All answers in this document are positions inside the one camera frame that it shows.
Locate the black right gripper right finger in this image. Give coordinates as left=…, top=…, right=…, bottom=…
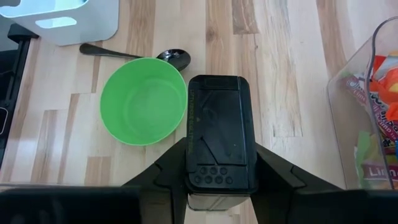
left=248, top=142, right=398, bottom=224

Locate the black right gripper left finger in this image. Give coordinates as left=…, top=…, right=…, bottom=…
left=0, top=136, right=189, bottom=224

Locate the dark green tin box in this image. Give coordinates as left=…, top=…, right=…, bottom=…
left=185, top=74, right=259, bottom=212

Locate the pink ramen noodle packet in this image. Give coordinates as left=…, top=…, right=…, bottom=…
left=343, top=74, right=398, bottom=189

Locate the green plastic bowl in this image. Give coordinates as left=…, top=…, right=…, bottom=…
left=99, top=57, right=188, bottom=146

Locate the short clear plastic bin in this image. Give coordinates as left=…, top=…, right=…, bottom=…
left=326, top=15, right=398, bottom=190

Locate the dark metal spoon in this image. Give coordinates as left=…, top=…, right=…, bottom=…
left=79, top=42, right=192, bottom=72

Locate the white plastic bin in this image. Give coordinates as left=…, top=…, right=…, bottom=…
left=0, top=0, right=120, bottom=47

